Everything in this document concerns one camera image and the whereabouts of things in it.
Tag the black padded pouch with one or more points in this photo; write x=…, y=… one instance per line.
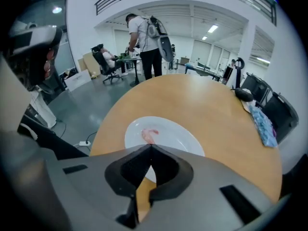
x=244, y=95

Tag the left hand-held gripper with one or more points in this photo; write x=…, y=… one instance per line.
x=31, y=42

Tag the white power strip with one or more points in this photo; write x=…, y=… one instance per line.
x=85, y=143

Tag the clear bag of blue packets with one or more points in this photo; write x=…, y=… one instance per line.
x=263, y=126

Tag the black white chair headrest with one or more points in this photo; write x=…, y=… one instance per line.
x=238, y=65

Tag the person's left hand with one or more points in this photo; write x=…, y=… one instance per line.
x=48, y=61

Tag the person's white shirt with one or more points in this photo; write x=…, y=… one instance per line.
x=12, y=100

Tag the white plate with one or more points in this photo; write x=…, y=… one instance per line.
x=179, y=133

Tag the brown cardboard boxes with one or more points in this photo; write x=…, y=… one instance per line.
x=90, y=65

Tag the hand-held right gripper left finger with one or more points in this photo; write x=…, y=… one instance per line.
x=125, y=177

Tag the grey white backpack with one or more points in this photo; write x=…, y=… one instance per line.
x=158, y=30

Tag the black office chair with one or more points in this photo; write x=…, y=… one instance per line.
x=106, y=68

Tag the round glass table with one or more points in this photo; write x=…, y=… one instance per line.
x=136, y=71

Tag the long office desk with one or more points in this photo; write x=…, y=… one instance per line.
x=202, y=68

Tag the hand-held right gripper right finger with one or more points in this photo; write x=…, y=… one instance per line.
x=176, y=177

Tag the pink item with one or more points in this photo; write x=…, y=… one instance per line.
x=147, y=135

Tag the white flat box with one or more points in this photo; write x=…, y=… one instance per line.
x=78, y=80

